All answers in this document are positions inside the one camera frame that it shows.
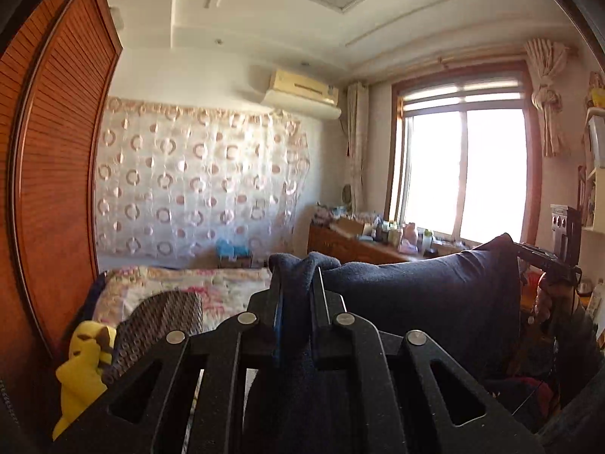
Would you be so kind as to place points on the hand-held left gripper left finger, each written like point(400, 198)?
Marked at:
point(279, 326)

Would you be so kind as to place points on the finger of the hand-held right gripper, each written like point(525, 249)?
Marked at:
point(531, 251)

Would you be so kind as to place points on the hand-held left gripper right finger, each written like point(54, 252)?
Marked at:
point(321, 321)

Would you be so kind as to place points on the navy printed t-shirt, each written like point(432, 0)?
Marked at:
point(416, 302)

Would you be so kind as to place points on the person's right hand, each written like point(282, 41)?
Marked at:
point(543, 302)

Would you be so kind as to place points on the low wooden cabinet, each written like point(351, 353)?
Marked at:
point(359, 248)

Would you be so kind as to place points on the blue plastic item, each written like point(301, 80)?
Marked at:
point(232, 251)

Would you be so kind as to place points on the cardboard box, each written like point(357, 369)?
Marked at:
point(350, 226)

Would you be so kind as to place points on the floral blanket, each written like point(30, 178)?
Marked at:
point(189, 281)

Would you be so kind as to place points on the white bottle green cap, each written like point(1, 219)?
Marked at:
point(427, 240)

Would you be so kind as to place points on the window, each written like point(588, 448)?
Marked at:
point(463, 170)

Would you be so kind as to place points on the pile of papers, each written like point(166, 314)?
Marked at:
point(326, 213)

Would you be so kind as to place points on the dark dotted pillow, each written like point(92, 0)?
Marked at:
point(160, 326)

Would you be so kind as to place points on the pink bottle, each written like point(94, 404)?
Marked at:
point(410, 234)

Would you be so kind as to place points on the dark red cloth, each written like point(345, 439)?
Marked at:
point(520, 390)

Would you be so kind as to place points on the round hand fan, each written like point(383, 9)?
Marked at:
point(346, 194)

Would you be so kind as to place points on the tied beige curtain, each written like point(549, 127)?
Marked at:
point(550, 99)

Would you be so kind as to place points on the sheer circle-pattern curtain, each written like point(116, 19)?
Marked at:
point(198, 175)

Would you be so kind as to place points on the beige window curtain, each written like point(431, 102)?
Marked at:
point(357, 142)

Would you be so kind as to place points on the yellow plush toy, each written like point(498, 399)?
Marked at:
point(78, 378)

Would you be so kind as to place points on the wooden wardrobe door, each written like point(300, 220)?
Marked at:
point(61, 175)

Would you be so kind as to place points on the white wall shelf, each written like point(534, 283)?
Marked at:
point(594, 165)

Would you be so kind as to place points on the wall air conditioner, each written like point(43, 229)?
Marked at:
point(302, 94)

